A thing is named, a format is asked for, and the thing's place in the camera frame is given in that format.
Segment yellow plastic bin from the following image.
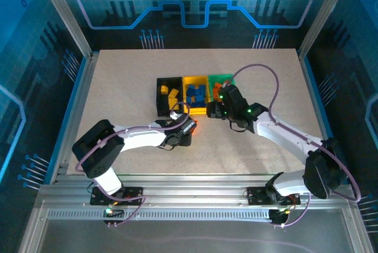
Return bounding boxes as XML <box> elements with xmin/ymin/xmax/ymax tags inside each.
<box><xmin>182</xmin><ymin>74</ymin><xmax>211</xmax><ymax>115</ymax></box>

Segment green plastic bin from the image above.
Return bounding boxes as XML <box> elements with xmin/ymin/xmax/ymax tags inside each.
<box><xmin>207</xmin><ymin>73</ymin><xmax>237</xmax><ymax>103</ymax></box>

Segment black plastic bin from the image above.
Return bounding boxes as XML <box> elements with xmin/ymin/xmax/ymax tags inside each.
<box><xmin>155</xmin><ymin>76</ymin><xmax>185</xmax><ymax>118</ymax></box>

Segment black control box with light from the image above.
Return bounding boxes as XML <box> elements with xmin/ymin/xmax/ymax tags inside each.
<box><xmin>102</xmin><ymin>207</ymin><xmax>125</xmax><ymax>219</ymax></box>

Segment aluminium frame cross beam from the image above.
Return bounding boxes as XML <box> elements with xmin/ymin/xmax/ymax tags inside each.
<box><xmin>35</xmin><ymin>173</ymin><xmax>355</xmax><ymax>206</ymax></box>

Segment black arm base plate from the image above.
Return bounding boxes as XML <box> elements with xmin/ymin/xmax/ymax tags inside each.
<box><xmin>90</xmin><ymin>186</ymin><xmax>145</xmax><ymax>206</ymax></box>
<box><xmin>246</xmin><ymin>186</ymin><xmax>301</xmax><ymax>206</ymax></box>

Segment slotted grey cable duct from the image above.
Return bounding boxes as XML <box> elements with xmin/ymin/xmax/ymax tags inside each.
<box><xmin>47</xmin><ymin>207</ymin><xmax>274</xmax><ymax>221</ymax></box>

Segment aluminium side rail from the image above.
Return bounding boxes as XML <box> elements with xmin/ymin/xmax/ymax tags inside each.
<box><xmin>298</xmin><ymin>51</ymin><xmax>350</xmax><ymax>185</ymax></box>
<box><xmin>48</xmin><ymin>51</ymin><xmax>100</xmax><ymax>185</ymax></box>

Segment thin loose purple cable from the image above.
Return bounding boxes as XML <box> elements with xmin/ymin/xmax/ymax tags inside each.
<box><xmin>113</xmin><ymin>225</ymin><xmax>314</xmax><ymax>252</ymax></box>

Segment aluminium frame post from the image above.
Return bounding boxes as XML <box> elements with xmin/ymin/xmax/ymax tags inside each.
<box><xmin>297</xmin><ymin>0</ymin><xmax>357</xmax><ymax>56</ymax></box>
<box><xmin>32</xmin><ymin>0</ymin><xmax>94</xmax><ymax>59</ymax></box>

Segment aluminium lower frame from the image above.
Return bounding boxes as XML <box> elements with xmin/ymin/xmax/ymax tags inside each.
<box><xmin>17</xmin><ymin>202</ymin><xmax>374</xmax><ymax>253</ymax></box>

